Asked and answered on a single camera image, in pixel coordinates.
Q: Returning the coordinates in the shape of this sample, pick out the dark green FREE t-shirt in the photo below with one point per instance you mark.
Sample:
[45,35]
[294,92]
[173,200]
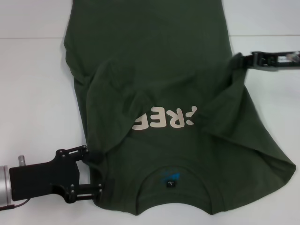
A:
[164,70]

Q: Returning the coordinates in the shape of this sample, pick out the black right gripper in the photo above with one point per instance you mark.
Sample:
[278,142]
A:
[269,61]

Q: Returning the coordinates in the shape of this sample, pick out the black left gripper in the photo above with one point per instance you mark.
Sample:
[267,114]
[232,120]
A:
[42,180]

